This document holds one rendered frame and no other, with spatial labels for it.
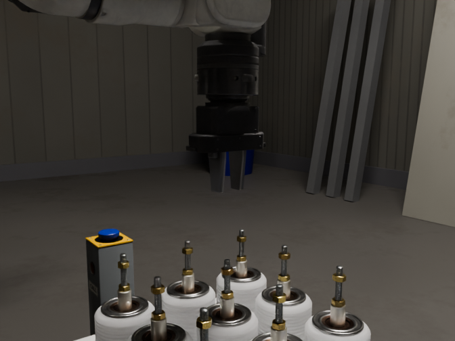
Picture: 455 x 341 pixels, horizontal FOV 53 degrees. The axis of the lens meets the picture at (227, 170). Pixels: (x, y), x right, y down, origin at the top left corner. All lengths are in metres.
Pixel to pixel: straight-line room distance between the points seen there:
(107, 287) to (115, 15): 0.54
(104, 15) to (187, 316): 0.49
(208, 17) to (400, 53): 2.74
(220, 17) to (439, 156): 1.94
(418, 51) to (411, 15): 0.24
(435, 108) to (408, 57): 0.82
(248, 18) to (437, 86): 1.95
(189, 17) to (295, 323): 0.49
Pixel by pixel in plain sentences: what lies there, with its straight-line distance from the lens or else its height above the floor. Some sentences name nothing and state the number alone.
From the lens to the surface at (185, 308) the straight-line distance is 0.80.
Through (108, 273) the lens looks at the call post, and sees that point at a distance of 0.91.
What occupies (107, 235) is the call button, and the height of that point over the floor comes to 0.33.
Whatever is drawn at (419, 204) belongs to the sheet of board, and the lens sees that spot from 2.46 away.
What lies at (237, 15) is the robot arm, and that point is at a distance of 0.61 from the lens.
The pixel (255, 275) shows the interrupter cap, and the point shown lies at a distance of 0.89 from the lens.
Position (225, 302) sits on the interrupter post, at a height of 0.28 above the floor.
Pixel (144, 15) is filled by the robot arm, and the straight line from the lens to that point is 0.57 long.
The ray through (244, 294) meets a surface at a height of 0.23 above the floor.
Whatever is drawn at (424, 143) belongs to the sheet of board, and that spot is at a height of 0.37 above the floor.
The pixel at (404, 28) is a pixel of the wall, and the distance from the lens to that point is 3.28.
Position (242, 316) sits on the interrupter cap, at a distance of 0.73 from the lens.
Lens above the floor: 0.58
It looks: 9 degrees down
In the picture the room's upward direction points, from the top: straight up
